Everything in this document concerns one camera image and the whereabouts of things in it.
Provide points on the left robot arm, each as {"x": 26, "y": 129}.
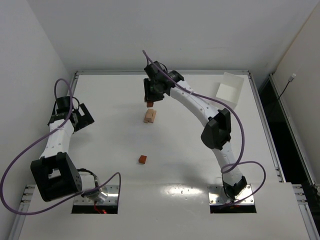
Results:
{"x": 54, "y": 172}

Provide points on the metal base plate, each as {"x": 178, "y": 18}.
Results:
{"x": 106, "y": 196}
{"x": 218, "y": 197}

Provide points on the light long wood block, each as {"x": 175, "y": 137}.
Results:
{"x": 153, "y": 117}
{"x": 145, "y": 120}

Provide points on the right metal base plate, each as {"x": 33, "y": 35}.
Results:
{"x": 218, "y": 197}

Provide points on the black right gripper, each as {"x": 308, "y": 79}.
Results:
{"x": 152, "y": 94}

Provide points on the dark brown arch block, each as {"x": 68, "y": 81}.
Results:
{"x": 149, "y": 104}

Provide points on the light wood cube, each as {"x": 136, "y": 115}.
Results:
{"x": 148, "y": 117}
{"x": 150, "y": 111}

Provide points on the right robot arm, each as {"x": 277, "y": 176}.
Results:
{"x": 216, "y": 134}

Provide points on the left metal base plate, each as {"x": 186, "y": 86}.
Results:
{"x": 106, "y": 196}

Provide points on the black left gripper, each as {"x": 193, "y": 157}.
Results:
{"x": 83, "y": 118}

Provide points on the white storage box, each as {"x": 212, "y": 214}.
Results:
{"x": 229, "y": 89}

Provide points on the dark brown wood cube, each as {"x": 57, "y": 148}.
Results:
{"x": 142, "y": 159}

